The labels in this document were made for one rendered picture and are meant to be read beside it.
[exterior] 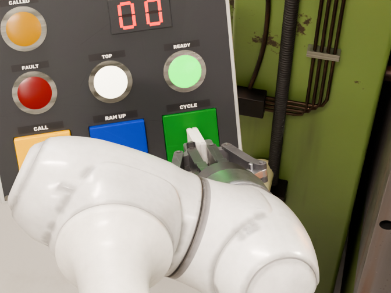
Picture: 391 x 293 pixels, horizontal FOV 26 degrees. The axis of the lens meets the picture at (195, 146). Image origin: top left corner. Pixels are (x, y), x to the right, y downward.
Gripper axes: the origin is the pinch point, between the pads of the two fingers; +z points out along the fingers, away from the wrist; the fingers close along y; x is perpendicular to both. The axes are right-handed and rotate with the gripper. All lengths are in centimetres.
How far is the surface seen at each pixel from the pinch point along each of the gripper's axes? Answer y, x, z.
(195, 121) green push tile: 0.6, 2.3, 3.5
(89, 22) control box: -11.6, 17.6, 3.8
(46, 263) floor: -29, -62, 99
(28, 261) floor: -33, -61, 100
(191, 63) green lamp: 1.0, 10.4, 3.5
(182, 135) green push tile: -1.3, 0.5, 3.5
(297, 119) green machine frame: 23.6, -10.6, 34.9
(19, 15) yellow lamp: -20.2, 19.8, 3.5
